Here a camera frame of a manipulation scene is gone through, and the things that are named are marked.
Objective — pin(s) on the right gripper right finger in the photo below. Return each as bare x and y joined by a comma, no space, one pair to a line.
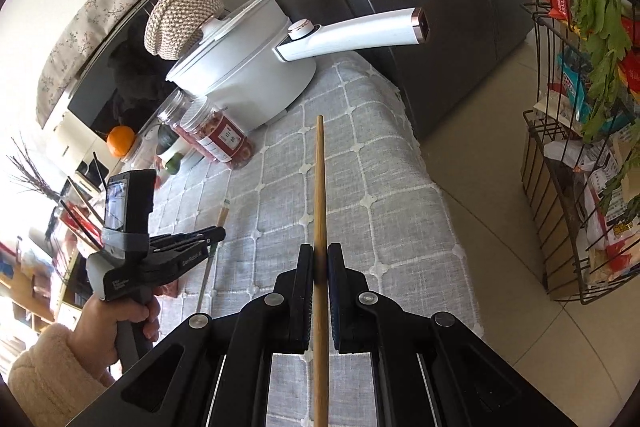
340,300

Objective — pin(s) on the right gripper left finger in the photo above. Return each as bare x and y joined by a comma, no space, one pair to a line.
301,299

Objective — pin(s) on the wooden chopstick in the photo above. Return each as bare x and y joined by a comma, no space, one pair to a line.
320,310

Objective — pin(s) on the black chopstick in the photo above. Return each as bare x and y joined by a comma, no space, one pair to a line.
84,222

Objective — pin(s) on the person's left hand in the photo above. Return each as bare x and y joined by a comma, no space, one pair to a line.
92,342

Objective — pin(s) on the grey checked tablecloth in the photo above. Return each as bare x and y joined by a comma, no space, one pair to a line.
381,205

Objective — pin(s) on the large orange tangerine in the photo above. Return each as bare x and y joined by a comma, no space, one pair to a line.
119,141

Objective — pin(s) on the green pumpkin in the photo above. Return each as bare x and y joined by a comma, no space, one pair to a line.
166,138

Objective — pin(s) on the dried twig branches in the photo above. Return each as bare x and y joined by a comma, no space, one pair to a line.
28,173

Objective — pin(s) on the clear jar silver lid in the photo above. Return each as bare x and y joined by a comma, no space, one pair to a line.
174,107

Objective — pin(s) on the red-label goji jar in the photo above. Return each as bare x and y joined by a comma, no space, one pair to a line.
217,134

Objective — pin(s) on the cream fleece left sleeve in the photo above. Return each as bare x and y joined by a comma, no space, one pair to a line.
48,382

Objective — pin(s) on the black microwave oven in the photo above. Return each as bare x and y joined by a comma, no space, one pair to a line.
123,84

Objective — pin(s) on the white electric pot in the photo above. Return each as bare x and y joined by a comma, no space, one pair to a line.
255,62

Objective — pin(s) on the floral cloth on microwave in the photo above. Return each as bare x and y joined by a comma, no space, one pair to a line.
86,31

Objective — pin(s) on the woven rope basket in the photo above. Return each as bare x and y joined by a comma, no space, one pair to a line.
174,26

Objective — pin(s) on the black wire rack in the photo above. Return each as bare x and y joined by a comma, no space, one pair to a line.
584,196

